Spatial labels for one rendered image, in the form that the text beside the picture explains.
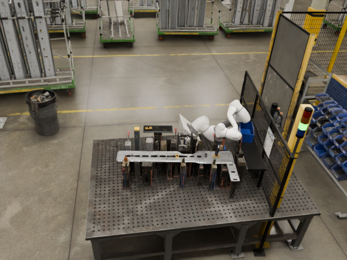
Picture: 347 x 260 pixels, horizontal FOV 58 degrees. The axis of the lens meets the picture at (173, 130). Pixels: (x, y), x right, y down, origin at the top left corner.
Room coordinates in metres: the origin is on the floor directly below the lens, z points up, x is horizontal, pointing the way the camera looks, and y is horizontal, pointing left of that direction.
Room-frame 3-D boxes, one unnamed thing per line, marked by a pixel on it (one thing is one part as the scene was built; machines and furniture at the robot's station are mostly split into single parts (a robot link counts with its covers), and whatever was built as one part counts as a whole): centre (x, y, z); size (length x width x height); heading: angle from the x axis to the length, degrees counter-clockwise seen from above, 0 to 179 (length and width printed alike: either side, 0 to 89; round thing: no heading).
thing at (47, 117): (4.56, 2.27, 0.36); 0.54 x 0.50 x 0.73; 11
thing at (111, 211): (2.90, -0.29, 0.68); 2.56 x 1.61 x 0.04; 101
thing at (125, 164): (2.61, 0.51, 0.88); 0.15 x 0.11 x 0.36; 4
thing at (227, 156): (2.83, -0.04, 1.00); 1.38 x 0.22 x 0.02; 94
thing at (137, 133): (3.14, 0.45, 0.92); 0.08 x 0.08 x 0.44; 4
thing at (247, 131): (3.29, -0.93, 1.10); 0.30 x 0.17 x 0.13; 175
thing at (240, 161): (2.76, -0.81, 0.88); 0.08 x 0.08 x 0.36; 4
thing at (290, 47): (5.10, -1.85, 1.00); 1.34 x 0.14 x 2.00; 11
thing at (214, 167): (2.66, -0.48, 0.87); 0.12 x 0.09 x 0.35; 4
